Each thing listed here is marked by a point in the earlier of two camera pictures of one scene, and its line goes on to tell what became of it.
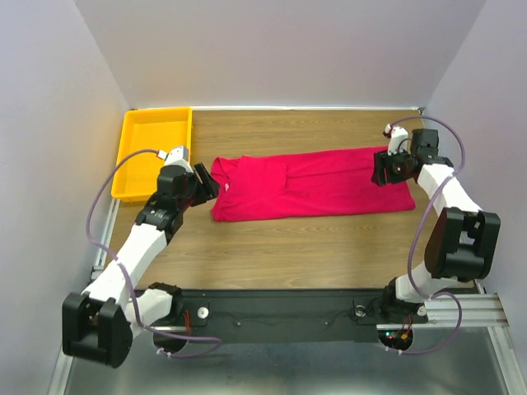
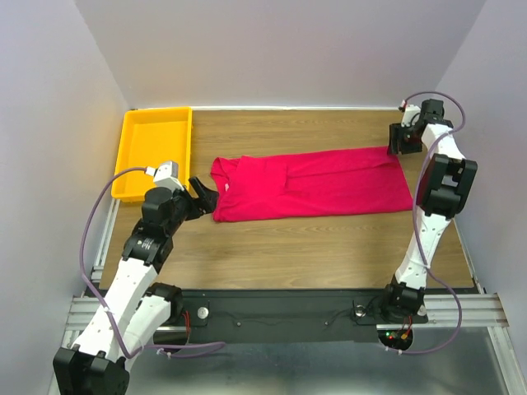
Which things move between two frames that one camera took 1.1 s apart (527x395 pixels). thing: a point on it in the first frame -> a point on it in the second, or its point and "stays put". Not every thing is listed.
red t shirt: x=304 y=183 stays put
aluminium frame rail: x=478 y=310 stays put
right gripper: x=380 y=159 -> x=394 y=131
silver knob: x=361 y=311 stays put
